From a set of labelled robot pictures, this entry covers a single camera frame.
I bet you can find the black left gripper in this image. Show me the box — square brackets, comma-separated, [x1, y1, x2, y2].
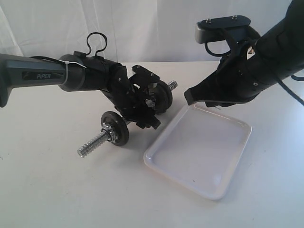
[99, 63, 161, 129]

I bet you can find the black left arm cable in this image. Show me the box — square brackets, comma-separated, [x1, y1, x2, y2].
[28, 32, 109, 64]

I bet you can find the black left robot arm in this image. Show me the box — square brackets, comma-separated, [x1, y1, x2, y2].
[0, 52, 161, 129]

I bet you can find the white backdrop curtain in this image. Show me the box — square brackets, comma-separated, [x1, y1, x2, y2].
[0, 0, 290, 62]

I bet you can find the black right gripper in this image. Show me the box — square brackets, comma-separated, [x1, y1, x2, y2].
[184, 38, 280, 107]

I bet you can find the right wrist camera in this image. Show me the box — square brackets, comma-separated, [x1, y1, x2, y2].
[194, 15, 261, 44]

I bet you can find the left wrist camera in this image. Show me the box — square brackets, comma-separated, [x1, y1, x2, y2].
[129, 65, 160, 90]

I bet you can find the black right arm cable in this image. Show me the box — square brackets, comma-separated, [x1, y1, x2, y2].
[204, 40, 304, 105]

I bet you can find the white rectangular plastic tray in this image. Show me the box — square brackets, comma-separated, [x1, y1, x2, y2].
[143, 104, 252, 200]

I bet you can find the silver threaded dumbbell bar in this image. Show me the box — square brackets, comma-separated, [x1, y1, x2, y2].
[77, 80, 178, 158]

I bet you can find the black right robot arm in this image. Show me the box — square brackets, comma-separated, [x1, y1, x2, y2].
[184, 0, 304, 107]

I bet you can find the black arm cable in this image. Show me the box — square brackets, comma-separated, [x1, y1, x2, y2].
[28, 32, 109, 64]
[204, 40, 304, 105]

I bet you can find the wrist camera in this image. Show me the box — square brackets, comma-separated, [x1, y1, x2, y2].
[129, 65, 160, 90]
[194, 15, 261, 44]

